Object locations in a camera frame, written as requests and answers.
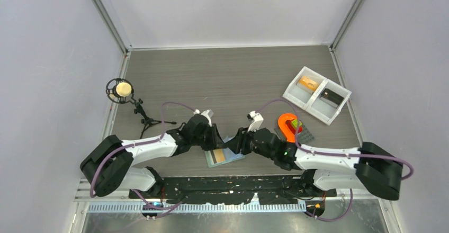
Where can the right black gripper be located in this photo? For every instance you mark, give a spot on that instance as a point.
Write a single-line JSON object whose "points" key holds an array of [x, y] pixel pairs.
{"points": [[240, 141]]}

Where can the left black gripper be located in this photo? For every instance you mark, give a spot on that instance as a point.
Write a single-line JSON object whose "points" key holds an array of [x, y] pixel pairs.
{"points": [[216, 142]]}

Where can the green leather card holder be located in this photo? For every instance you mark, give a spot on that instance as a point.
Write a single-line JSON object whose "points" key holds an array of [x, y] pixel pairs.
{"points": [[230, 157]]}

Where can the black credit card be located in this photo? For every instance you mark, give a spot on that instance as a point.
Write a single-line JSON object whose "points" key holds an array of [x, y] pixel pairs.
{"points": [[331, 98]]}

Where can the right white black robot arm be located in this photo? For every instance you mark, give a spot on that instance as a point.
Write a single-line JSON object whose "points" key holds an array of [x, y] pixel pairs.
{"points": [[368, 167]]}

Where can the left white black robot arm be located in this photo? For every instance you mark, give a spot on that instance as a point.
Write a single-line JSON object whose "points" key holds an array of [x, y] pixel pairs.
{"points": [[112, 164]]}

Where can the orange card in tray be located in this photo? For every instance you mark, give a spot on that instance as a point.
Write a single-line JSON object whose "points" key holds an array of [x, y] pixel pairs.
{"points": [[308, 84]]}

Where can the orange curved toy piece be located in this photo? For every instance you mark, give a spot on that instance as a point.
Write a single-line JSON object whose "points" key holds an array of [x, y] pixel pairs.
{"points": [[287, 134]]}

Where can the green toy block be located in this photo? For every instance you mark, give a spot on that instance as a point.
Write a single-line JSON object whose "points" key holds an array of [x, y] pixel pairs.
{"points": [[296, 124]]}

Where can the red toy block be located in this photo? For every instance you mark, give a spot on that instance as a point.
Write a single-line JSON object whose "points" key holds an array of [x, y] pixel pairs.
{"points": [[291, 129]]}

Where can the white two-compartment tray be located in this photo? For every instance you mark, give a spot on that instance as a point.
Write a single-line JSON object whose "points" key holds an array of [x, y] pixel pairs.
{"points": [[310, 102]]}

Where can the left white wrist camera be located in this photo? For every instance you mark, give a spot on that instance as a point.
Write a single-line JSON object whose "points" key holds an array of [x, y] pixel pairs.
{"points": [[207, 114]]}

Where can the microphone with black shock mount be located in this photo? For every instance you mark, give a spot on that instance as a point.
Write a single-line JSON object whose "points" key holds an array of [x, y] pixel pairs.
{"points": [[121, 91]]}

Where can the aluminium rail frame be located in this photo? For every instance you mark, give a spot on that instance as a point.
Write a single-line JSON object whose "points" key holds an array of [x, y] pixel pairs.
{"points": [[119, 203]]}

